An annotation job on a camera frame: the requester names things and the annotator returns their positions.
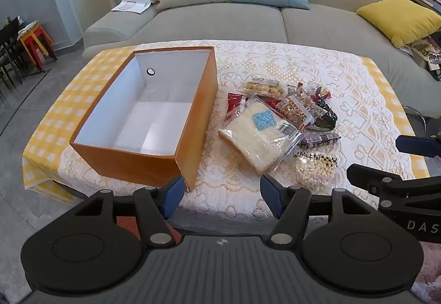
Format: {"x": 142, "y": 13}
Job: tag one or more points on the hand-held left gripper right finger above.
{"x": 270, "y": 195}

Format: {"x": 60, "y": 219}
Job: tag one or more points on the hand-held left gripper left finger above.
{"x": 174, "y": 195}

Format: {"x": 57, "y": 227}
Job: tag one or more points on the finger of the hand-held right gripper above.
{"x": 413, "y": 145}
{"x": 365, "y": 174}

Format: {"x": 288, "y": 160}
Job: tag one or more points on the white peanut packet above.
{"x": 311, "y": 171}

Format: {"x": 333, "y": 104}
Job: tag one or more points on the dark striped candy bar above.
{"x": 318, "y": 141}

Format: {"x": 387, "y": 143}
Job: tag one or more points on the orange cardboard box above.
{"x": 199, "y": 138}

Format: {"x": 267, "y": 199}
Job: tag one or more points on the dark seaweed packet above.
{"x": 325, "y": 119}

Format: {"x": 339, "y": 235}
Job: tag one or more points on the clear candy packet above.
{"x": 322, "y": 92}

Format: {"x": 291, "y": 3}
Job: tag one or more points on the large nut brittle packet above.
{"x": 298, "y": 106}

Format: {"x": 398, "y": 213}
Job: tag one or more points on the red snack packet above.
{"x": 234, "y": 102}

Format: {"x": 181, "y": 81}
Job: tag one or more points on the small nut bar packet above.
{"x": 262, "y": 87}

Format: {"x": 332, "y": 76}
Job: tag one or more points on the clear plastic chair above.
{"x": 415, "y": 118}

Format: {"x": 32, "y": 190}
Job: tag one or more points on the pink fluffy rug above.
{"x": 429, "y": 266}

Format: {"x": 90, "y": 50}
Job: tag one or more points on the pile of magazines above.
{"x": 425, "y": 52}

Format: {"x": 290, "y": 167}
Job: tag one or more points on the yellow cushion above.
{"x": 399, "y": 19}

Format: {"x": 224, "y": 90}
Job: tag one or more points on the yellow checked tablecloth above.
{"x": 51, "y": 125}

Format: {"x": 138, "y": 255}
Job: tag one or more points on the grey sofa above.
{"x": 220, "y": 25}

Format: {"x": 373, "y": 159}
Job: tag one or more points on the white paper booklet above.
{"x": 131, "y": 5}

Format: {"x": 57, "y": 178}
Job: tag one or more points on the red stool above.
{"x": 46, "y": 45}

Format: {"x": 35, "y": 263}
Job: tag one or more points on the yellow stool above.
{"x": 31, "y": 35}

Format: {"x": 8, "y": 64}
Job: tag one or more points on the papers on stool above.
{"x": 27, "y": 26}

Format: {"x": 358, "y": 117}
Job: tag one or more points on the black dining chair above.
{"x": 10, "y": 38}

